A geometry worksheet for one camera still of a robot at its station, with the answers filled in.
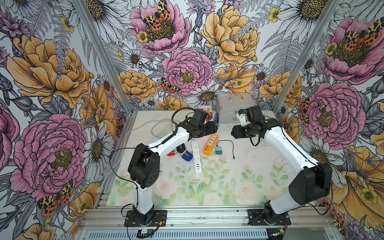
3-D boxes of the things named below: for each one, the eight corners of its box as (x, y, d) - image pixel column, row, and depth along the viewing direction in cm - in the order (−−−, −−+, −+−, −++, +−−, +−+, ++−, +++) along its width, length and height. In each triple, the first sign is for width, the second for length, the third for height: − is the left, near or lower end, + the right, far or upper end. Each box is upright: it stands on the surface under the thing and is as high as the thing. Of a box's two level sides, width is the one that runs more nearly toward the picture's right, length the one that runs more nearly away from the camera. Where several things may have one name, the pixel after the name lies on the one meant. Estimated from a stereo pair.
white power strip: (195, 173, 90) (195, 172, 89) (191, 142, 104) (191, 141, 103) (202, 172, 91) (202, 171, 89) (197, 141, 105) (197, 140, 103)
